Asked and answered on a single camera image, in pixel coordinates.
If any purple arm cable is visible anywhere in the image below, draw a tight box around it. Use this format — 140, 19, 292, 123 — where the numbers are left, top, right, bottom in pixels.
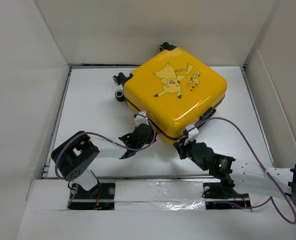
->
54, 114, 157, 208
187, 117, 296, 225

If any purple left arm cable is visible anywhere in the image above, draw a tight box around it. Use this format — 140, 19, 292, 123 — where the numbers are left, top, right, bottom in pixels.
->
54, 114, 157, 208

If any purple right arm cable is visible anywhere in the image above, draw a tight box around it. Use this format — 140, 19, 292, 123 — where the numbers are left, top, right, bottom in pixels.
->
187, 117, 296, 225

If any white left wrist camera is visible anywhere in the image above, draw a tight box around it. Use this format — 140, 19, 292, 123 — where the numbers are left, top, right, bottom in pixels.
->
134, 110, 149, 127

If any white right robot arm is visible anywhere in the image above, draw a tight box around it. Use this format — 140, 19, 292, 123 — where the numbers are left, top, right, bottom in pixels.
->
173, 139, 296, 206

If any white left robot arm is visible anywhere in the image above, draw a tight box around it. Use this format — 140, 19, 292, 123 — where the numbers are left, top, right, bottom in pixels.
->
51, 123, 156, 199

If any metal base rail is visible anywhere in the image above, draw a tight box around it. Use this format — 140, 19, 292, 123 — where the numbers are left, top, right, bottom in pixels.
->
37, 174, 254, 211

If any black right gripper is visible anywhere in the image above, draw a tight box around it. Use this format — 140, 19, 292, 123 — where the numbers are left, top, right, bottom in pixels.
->
172, 136, 208, 172

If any yellow hard-shell suitcase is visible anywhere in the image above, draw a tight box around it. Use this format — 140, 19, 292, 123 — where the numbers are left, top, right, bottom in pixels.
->
112, 42, 228, 144

